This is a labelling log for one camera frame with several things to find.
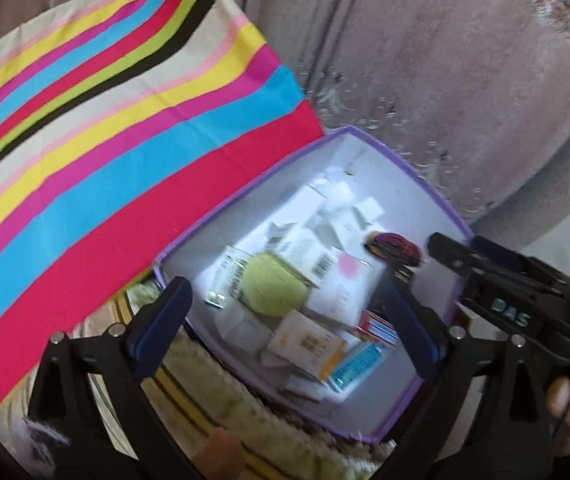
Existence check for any green round pad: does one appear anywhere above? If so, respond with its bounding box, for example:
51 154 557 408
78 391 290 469
241 254 311 317

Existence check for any small white box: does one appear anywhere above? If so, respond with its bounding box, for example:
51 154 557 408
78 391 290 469
315 200 366 248
355 195 386 221

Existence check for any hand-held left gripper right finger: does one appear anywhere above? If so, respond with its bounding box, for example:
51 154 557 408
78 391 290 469
385 272 551 480

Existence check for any colourful striped cloth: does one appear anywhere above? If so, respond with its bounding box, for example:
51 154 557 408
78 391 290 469
0 0 326 418

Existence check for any white cube box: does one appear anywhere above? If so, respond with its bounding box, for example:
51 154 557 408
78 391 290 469
220 310 276 353

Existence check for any white fluffy cloth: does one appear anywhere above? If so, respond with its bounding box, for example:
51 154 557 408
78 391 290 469
15 417 70 461

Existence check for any small red box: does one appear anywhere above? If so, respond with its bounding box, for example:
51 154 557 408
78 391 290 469
357 310 398 346

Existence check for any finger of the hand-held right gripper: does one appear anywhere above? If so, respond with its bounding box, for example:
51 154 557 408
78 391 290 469
471 235 570 287
426 232 562 297

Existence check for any white barcode box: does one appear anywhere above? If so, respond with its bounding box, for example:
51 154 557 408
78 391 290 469
270 227 341 286

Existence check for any beige striped velvet cushion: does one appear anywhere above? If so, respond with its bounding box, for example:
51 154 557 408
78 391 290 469
0 280 396 480

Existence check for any small blue box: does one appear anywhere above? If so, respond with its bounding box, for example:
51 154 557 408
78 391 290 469
326 342 391 393

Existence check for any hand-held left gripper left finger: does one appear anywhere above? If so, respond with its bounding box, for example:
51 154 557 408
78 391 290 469
27 276 201 480

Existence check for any orange and white box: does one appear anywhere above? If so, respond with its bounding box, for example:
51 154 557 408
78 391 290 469
267 310 348 381

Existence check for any purple storage box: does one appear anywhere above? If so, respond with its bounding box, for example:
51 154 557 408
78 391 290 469
152 126 476 443

